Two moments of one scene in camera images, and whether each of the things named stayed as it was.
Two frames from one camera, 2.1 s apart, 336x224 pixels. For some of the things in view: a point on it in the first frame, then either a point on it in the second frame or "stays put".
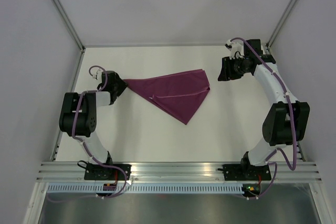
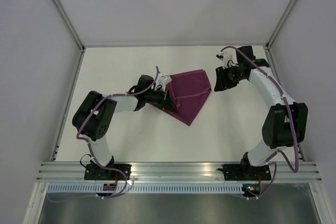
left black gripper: x=122 y=84 → x=166 y=102
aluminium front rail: x=179 y=171 stays put
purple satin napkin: x=180 y=94 stays put
